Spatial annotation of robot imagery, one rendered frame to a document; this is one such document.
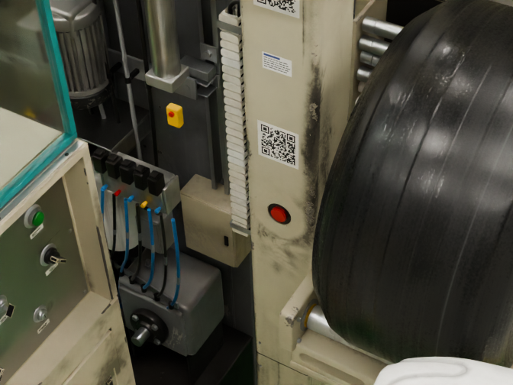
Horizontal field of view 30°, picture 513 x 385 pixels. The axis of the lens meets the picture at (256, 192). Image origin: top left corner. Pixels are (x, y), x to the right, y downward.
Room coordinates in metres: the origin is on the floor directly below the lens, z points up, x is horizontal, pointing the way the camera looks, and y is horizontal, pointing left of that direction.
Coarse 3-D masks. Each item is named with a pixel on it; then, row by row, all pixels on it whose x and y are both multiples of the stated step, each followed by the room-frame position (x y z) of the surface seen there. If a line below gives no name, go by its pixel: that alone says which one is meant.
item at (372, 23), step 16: (384, 0) 1.61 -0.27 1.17; (400, 0) 1.60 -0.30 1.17; (416, 0) 1.59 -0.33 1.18; (432, 0) 1.57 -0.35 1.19; (368, 16) 1.52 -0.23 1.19; (384, 16) 1.61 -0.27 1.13; (400, 16) 1.60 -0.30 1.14; (416, 16) 1.58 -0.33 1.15; (368, 32) 1.51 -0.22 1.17; (384, 32) 1.49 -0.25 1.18; (352, 48) 1.50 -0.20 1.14; (368, 48) 1.49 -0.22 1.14; (384, 48) 1.48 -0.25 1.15; (352, 64) 1.50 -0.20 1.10; (368, 64) 1.51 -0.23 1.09; (352, 80) 1.50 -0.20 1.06; (352, 96) 1.50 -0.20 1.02
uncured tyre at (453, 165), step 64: (448, 0) 1.19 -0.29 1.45; (384, 64) 1.06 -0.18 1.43; (448, 64) 1.02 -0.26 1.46; (512, 64) 1.01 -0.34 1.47; (384, 128) 0.95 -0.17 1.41; (448, 128) 0.93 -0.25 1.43; (512, 128) 0.91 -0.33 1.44; (384, 192) 0.89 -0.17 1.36; (448, 192) 0.86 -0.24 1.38; (512, 192) 0.84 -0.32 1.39; (320, 256) 0.90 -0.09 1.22; (384, 256) 0.84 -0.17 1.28; (448, 256) 0.81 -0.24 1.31; (512, 256) 0.80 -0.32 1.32; (384, 320) 0.81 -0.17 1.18; (448, 320) 0.77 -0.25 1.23; (512, 320) 0.78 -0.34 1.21
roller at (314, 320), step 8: (312, 312) 1.03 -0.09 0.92; (320, 312) 1.03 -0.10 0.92; (312, 320) 1.02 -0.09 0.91; (320, 320) 1.02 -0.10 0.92; (312, 328) 1.02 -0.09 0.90; (320, 328) 1.01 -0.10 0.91; (328, 328) 1.00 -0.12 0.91; (328, 336) 1.00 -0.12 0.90; (336, 336) 0.99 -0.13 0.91; (344, 344) 0.98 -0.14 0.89; (368, 352) 0.96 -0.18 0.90; (384, 360) 0.94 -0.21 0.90
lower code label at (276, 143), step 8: (264, 128) 1.15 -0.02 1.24; (272, 128) 1.15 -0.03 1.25; (280, 128) 1.14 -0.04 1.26; (264, 136) 1.15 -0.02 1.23; (272, 136) 1.15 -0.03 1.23; (280, 136) 1.14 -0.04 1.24; (288, 136) 1.13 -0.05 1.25; (296, 136) 1.12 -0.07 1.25; (264, 144) 1.15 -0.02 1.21; (272, 144) 1.15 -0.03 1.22; (280, 144) 1.14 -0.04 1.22; (288, 144) 1.13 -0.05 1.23; (296, 144) 1.12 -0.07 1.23; (264, 152) 1.15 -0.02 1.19; (272, 152) 1.15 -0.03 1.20; (280, 152) 1.14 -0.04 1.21; (288, 152) 1.13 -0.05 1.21; (296, 152) 1.12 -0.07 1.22; (280, 160) 1.14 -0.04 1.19; (288, 160) 1.13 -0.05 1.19; (296, 160) 1.12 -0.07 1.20; (296, 168) 1.12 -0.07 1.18
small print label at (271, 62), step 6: (264, 54) 1.15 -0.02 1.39; (270, 54) 1.15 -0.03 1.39; (264, 60) 1.15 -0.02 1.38; (270, 60) 1.15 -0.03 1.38; (276, 60) 1.14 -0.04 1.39; (282, 60) 1.13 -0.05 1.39; (288, 60) 1.13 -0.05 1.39; (264, 66) 1.15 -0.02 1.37; (270, 66) 1.15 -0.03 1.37; (276, 66) 1.14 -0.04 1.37; (282, 66) 1.13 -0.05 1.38; (288, 66) 1.13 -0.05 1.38; (276, 72) 1.14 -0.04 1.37; (282, 72) 1.13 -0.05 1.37; (288, 72) 1.13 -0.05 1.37
